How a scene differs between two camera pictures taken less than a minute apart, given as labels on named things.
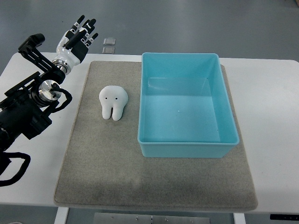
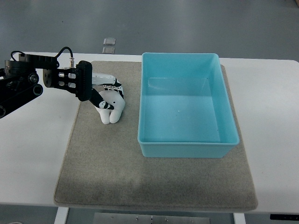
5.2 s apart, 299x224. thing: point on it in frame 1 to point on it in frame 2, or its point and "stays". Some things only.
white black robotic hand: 73,45 to 110,83
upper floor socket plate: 109,41 stays
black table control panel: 284,217 stays
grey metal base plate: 134,218 stays
